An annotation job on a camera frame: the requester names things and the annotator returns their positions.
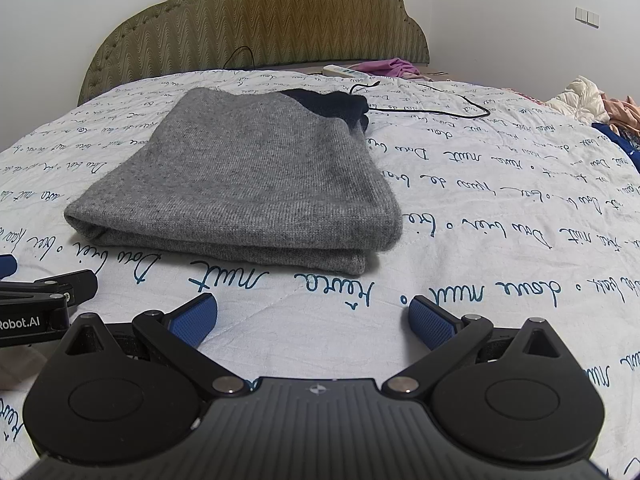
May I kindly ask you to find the white script-printed bed blanket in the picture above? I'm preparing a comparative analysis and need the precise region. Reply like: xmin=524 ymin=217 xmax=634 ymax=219
xmin=0 ymin=67 xmax=640 ymax=476

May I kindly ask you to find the olive padded headboard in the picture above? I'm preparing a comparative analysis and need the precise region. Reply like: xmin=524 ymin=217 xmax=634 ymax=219
xmin=77 ymin=0 xmax=431 ymax=106

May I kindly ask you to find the white power strip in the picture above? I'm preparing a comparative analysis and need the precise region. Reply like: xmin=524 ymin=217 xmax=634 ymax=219
xmin=322 ymin=63 xmax=369 ymax=81

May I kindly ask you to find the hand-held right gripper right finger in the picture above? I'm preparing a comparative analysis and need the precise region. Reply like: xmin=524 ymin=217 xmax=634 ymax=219
xmin=382 ymin=295 xmax=568 ymax=404

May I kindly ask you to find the white puffy jacket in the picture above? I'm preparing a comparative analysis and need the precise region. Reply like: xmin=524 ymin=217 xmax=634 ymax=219
xmin=543 ymin=75 xmax=612 ymax=125

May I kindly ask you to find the peach cloth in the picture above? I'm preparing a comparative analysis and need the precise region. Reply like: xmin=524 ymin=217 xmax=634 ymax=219
xmin=601 ymin=92 xmax=640 ymax=137

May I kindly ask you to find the blue cloth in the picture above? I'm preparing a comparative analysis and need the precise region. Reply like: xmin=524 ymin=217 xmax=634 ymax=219
xmin=591 ymin=120 xmax=640 ymax=171

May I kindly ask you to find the purple cloth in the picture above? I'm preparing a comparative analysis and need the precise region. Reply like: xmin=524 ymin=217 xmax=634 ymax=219
xmin=352 ymin=57 xmax=417 ymax=80

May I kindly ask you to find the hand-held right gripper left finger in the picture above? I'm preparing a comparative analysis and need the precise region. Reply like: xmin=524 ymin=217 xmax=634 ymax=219
xmin=65 ymin=292 xmax=251 ymax=404

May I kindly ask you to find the thin black headboard cable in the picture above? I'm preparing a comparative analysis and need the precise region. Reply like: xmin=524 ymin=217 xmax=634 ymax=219
xmin=227 ymin=45 xmax=257 ymax=70

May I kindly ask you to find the grey sweater with navy sleeves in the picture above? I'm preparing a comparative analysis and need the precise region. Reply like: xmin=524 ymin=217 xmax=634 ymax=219
xmin=63 ymin=86 xmax=405 ymax=275

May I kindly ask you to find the black looped cable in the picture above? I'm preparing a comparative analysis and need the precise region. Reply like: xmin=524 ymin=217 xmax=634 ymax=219
xmin=348 ymin=77 xmax=492 ymax=121

